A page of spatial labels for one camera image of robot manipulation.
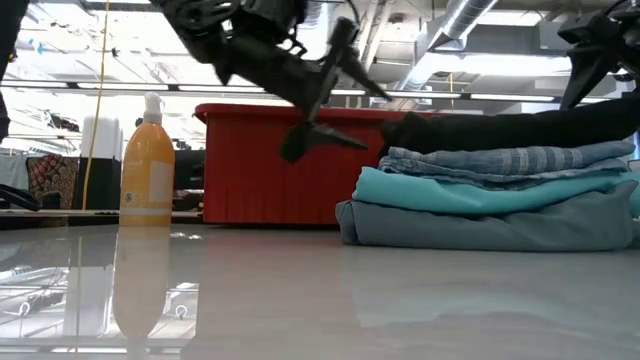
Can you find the grey chair back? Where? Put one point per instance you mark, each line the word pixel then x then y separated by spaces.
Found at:
pixel 12 170

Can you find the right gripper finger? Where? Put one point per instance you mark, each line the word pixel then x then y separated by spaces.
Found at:
pixel 582 80

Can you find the turquoise shirt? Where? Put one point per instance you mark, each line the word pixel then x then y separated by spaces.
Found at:
pixel 450 195

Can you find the white cylinder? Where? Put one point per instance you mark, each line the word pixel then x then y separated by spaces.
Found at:
pixel 100 137

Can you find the grey-green garment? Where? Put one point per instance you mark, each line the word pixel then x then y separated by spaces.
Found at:
pixel 475 230

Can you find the black curved bar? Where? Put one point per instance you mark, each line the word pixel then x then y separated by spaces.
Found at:
pixel 20 196

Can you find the orange spray bottle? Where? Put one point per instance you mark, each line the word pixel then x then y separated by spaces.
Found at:
pixel 146 175

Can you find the ribbed silver ceiling duct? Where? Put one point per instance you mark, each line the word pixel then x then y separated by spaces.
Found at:
pixel 315 30

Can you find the black box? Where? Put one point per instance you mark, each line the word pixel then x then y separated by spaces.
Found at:
pixel 102 182
pixel 189 170

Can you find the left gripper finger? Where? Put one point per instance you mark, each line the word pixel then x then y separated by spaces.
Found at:
pixel 367 77
pixel 315 140

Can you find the colourful patterned cloth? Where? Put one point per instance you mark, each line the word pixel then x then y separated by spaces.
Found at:
pixel 52 180

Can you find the black garment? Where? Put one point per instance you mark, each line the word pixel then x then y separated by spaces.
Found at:
pixel 500 130

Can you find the red plastic laundry bin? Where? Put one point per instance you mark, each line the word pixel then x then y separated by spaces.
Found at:
pixel 250 180

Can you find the ceiling light strip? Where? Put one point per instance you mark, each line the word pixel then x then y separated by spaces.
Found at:
pixel 222 89
pixel 592 100
pixel 347 92
pixel 512 97
pixel 425 94
pixel 122 86
pixel 32 83

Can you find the grey striped garment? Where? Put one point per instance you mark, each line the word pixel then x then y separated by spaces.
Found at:
pixel 500 162

